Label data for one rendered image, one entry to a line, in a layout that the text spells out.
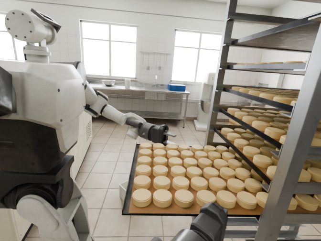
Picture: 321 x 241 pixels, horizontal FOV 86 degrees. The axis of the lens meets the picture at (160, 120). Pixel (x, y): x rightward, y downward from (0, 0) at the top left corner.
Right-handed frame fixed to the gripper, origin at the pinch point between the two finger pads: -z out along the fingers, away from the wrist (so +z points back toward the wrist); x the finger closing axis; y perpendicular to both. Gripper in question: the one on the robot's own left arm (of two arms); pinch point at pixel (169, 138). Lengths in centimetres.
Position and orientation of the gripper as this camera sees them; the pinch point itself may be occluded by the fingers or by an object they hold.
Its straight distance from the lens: 85.4
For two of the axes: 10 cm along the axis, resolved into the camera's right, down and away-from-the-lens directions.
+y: 6.1, -1.9, 7.7
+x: 0.6, -9.6, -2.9
